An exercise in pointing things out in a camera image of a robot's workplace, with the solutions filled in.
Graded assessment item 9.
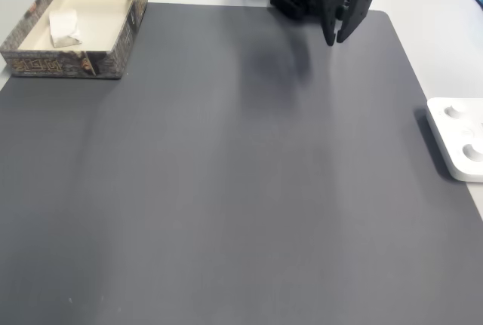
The grey table mat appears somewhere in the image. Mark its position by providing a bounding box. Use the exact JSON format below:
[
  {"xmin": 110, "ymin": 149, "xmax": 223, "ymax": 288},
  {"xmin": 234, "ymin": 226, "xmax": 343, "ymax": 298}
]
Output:
[{"xmin": 0, "ymin": 2, "xmax": 483, "ymax": 325}]

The white tray with round dimples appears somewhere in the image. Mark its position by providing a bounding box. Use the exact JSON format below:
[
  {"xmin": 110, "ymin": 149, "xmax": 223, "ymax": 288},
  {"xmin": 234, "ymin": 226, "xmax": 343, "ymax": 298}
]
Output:
[{"xmin": 426, "ymin": 97, "xmax": 483, "ymax": 182}]

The patterned cardboard box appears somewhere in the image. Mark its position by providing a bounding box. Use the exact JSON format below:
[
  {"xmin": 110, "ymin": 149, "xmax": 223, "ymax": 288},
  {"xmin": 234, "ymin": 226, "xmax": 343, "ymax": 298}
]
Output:
[{"xmin": 0, "ymin": 0, "xmax": 149, "ymax": 80}]

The white block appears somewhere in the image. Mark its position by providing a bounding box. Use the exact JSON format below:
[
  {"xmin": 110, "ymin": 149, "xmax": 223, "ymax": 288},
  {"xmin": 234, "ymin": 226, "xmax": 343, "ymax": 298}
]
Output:
[{"xmin": 48, "ymin": 8, "xmax": 84, "ymax": 48}]

